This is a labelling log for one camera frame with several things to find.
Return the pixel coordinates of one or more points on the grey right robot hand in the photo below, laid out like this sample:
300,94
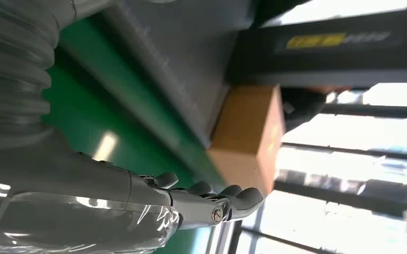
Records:
84,217

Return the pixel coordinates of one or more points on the green conveyor belt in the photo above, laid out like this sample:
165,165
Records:
84,115

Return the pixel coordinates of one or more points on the brown cardboard delivery box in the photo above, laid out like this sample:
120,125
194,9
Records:
245,133

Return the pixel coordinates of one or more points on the black inbound scanner machine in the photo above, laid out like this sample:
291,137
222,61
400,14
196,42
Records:
189,59

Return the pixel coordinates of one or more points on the person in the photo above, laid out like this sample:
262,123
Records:
301,105

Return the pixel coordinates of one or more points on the dark window frame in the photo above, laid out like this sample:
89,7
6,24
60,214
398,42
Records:
350,150

